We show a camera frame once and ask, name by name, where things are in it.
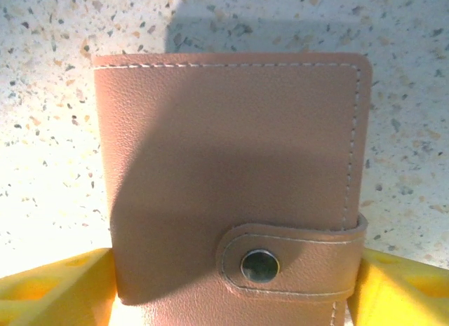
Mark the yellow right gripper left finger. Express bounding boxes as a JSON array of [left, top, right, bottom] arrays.
[[0, 247, 119, 326]]

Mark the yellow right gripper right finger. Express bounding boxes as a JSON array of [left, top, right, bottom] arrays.
[[350, 248, 449, 326]]

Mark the tan leather card holder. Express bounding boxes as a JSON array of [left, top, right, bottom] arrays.
[[90, 52, 373, 326]]

